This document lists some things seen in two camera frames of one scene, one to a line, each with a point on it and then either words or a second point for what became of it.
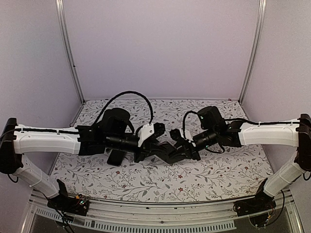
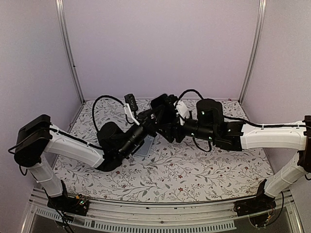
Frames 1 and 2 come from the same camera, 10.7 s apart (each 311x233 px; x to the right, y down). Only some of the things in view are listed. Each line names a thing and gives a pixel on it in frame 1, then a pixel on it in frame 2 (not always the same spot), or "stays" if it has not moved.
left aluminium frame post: x=59 y=4 stays
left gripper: x=145 y=151 → x=151 y=125
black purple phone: x=165 y=154 → x=163 y=109
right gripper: x=188 y=148 → x=171 y=129
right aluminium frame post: x=261 y=20 stays
